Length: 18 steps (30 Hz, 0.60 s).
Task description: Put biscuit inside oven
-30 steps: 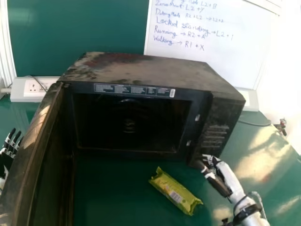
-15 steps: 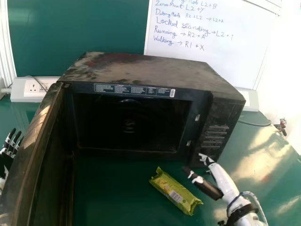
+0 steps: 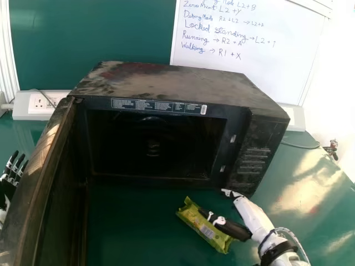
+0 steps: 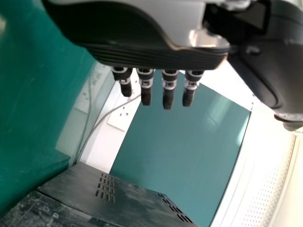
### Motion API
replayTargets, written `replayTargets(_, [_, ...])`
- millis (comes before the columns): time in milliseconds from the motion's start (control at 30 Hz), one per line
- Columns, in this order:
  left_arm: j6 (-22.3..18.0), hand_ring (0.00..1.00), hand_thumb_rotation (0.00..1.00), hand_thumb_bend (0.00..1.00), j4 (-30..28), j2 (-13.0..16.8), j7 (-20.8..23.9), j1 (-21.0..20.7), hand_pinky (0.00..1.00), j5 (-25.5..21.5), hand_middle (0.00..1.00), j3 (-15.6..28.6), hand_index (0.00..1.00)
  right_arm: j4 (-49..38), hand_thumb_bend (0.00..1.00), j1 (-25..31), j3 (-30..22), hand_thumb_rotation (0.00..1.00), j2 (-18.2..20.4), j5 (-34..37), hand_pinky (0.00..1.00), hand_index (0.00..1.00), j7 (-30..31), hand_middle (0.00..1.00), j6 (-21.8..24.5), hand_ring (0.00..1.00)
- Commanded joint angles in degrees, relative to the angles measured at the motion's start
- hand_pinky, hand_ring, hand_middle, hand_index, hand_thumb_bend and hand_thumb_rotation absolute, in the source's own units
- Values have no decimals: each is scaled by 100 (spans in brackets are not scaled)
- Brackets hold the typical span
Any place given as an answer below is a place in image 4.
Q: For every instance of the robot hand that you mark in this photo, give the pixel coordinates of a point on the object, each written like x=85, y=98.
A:
x=146, y=35

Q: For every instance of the white socket strip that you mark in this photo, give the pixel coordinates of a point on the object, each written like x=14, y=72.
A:
x=122, y=116

